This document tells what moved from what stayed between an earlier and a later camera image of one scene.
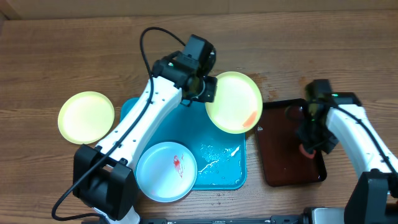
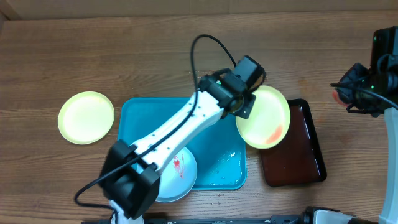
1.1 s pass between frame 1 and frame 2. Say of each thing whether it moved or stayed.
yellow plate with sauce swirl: moved
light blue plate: stayed
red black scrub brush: moved
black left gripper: moved
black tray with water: stayed
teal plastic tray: stayed
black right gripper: moved
